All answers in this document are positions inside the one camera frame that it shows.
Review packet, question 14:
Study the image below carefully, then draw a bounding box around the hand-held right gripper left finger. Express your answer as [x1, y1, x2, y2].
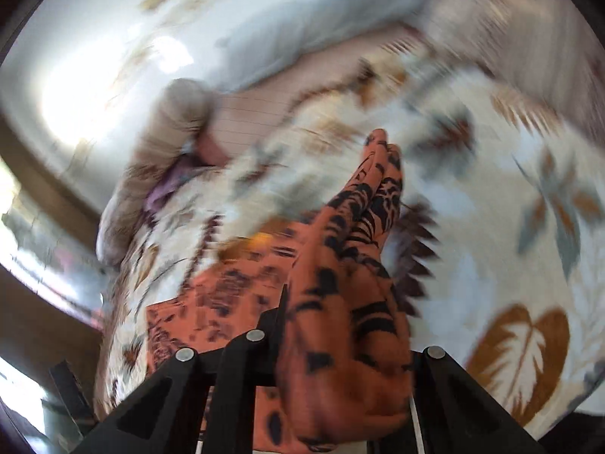
[82, 288, 289, 454]

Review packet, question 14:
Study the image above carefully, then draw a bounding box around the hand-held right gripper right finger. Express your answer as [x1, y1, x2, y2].
[369, 346, 549, 454]

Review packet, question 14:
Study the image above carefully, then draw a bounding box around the orange floral shirt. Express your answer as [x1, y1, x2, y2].
[146, 127, 417, 454]

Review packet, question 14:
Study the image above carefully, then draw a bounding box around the leaf print quilt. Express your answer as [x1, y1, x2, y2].
[92, 52, 605, 440]

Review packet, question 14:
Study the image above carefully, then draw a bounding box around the purple cloth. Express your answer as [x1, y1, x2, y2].
[146, 151, 192, 211]

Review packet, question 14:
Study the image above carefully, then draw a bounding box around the pink bed sheet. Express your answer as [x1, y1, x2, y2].
[201, 26, 412, 164]

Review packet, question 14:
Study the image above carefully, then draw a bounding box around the stained glass window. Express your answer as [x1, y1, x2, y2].
[0, 161, 107, 332]

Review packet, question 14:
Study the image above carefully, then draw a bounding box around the striped floral bolster pillow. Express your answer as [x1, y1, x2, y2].
[97, 78, 223, 266]

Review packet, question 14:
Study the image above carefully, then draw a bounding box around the grey pillow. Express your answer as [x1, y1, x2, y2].
[220, 0, 432, 93]

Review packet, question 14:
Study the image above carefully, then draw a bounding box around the brown wooden window frame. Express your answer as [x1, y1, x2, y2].
[0, 125, 112, 247]

